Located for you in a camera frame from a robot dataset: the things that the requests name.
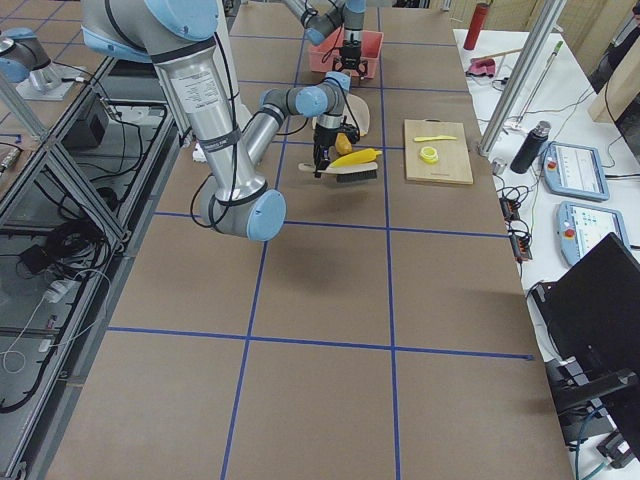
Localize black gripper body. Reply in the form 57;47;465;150
337;41;367;70
313;126;340;163

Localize brown toy potato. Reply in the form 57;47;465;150
335;132;353;156

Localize yellow toy corn cob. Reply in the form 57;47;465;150
329;148;383;168

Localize beige plastic dustpan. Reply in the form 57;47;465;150
312;93;370;136

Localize beige hand brush black bristles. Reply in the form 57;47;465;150
298;162;378;183

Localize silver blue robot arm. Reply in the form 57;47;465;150
81;1;351;241
283;0;371;79

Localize pink plastic bin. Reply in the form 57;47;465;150
308;30;384;79

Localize yellow toy lemon slice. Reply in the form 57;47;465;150
419;146;439;164

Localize yellow plastic toy knife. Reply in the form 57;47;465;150
413;135;458;143

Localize bamboo cutting board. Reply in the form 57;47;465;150
404;119;473;185

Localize pink cloth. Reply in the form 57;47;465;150
466;58;496;78

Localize red water bottle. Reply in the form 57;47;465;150
463;2;490;51

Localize black thermos bottle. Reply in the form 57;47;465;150
509;120;551;174

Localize metal grabber rod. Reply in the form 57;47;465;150
505;40;564;131

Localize far blue teach pendant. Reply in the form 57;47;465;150
541;141;610;202

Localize blue teach pendant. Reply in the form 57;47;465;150
556;201;630;266
541;141;610;202

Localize near blue teach pendant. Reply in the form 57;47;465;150
556;201;630;266

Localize black monitor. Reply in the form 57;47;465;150
532;233;639;455

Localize aluminium frame post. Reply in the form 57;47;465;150
478;0;567;157

